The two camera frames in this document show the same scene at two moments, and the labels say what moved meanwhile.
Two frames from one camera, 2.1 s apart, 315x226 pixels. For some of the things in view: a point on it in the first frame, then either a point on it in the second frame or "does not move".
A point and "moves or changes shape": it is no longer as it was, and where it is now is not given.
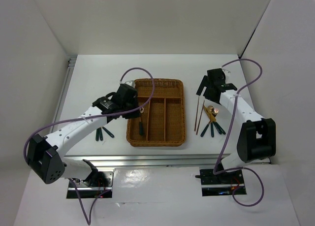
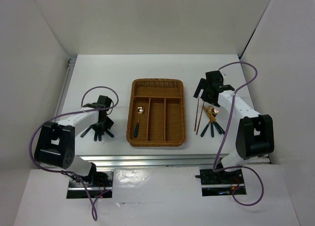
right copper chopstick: [200, 117] does not move
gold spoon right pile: [210, 110] does not move
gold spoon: [206, 126] → [210, 116]
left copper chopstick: [197, 113] does not move
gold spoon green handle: [141, 110] moves or changes shape
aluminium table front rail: [179, 160] does not move
